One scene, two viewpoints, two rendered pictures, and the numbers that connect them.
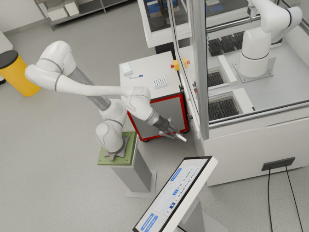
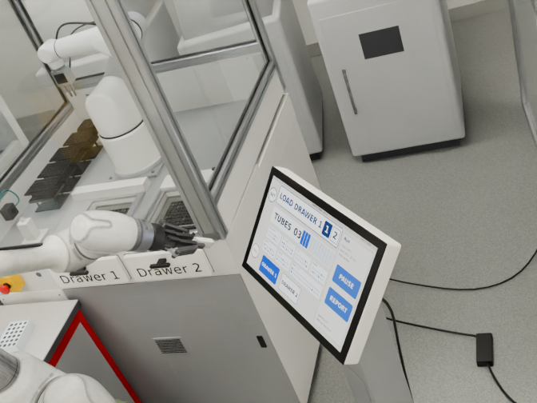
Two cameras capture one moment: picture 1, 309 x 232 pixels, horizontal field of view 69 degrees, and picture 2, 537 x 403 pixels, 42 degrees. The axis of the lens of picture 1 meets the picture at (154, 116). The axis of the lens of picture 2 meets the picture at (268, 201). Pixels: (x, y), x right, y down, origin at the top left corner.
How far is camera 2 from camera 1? 1.40 m
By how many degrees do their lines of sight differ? 53
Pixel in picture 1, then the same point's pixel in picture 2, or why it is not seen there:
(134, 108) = (107, 221)
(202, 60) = (137, 45)
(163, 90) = (41, 336)
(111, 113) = (37, 369)
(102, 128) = (65, 387)
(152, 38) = not seen: outside the picture
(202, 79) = (155, 85)
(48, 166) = not seen: outside the picture
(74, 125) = not seen: outside the picture
